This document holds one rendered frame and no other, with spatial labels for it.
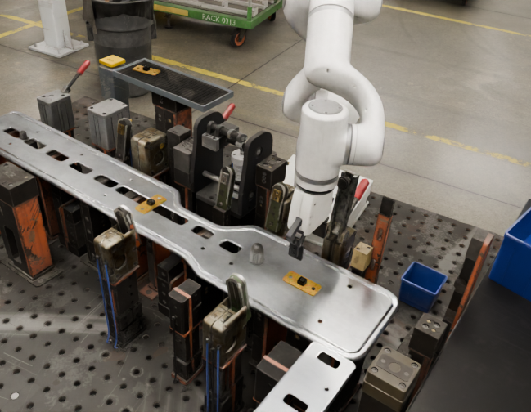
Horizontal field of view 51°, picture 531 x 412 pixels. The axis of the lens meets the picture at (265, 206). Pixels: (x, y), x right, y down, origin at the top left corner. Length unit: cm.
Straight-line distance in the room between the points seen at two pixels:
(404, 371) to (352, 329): 17
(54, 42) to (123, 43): 122
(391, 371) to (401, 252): 86
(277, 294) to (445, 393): 39
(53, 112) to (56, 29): 330
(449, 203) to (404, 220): 145
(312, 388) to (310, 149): 44
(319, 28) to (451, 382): 70
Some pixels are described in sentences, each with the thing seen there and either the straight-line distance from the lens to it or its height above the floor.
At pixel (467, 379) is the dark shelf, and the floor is 103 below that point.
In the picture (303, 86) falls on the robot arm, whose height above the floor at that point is 124.
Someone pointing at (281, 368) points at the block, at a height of 98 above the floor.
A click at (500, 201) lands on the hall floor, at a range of 362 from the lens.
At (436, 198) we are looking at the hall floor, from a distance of 347.
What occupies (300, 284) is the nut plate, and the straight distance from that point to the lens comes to 125.
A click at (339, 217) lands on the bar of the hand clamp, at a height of 110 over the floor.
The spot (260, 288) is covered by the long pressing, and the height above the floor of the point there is 100.
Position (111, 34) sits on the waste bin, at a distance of 413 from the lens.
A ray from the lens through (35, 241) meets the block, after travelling 169.
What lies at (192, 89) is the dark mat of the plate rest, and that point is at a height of 116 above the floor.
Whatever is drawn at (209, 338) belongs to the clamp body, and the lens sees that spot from 114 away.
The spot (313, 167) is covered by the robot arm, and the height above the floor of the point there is 133.
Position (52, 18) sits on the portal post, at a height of 29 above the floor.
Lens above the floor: 187
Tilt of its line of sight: 36 degrees down
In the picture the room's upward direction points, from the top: 4 degrees clockwise
